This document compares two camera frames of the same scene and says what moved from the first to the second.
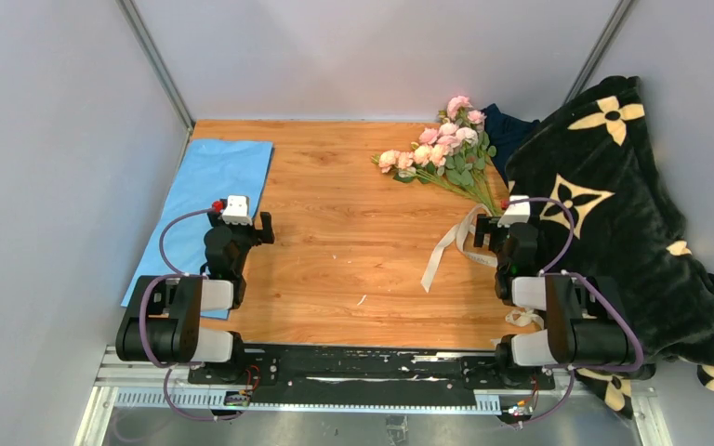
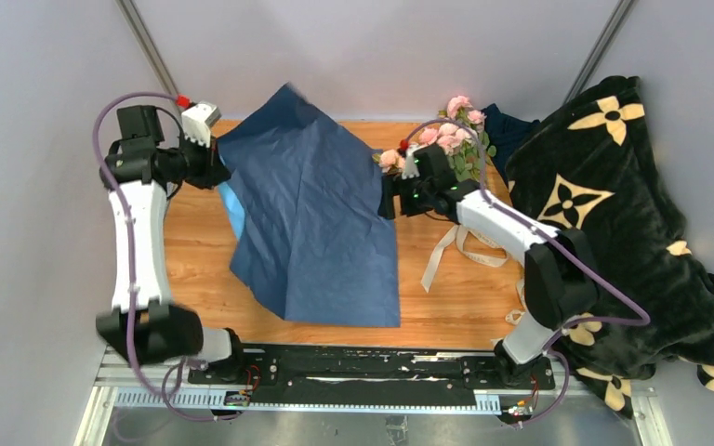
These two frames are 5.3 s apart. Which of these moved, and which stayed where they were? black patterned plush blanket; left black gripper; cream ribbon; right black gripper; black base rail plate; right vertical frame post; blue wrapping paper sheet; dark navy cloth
Moved: left black gripper; blue wrapping paper sheet; right black gripper
Stayed: right vertical frame post; cream ribbon; dark navy cloth; black base rail plate; black patterned plush blanket
